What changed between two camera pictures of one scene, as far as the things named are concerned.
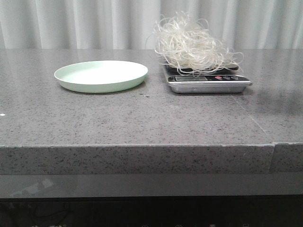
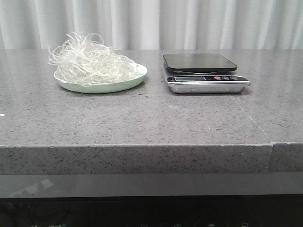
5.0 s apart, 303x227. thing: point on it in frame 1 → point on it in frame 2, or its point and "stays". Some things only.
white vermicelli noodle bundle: x=191 y=47 → x=84 y=60
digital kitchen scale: x=205 y=78 stays
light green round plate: x=101 y=76 stays
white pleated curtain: x=151 y=24 stays
